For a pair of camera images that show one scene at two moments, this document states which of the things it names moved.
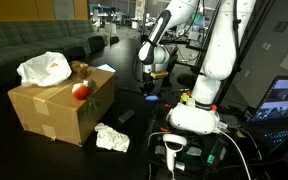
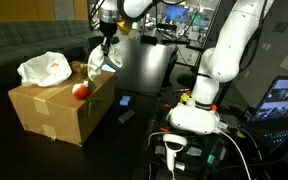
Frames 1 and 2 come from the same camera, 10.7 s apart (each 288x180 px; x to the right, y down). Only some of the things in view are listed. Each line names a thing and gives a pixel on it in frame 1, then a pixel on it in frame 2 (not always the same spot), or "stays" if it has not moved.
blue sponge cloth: (151, 98) -> (125, 100)
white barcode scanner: (171, 153) stays
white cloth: (109, 138) -> (96, 59)
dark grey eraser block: (126, 115) stays
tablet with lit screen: (107, 67) stays
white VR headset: (195, 120) stays
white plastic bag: (45, 69) stays
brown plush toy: (81, 69) stays
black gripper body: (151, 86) -> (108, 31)
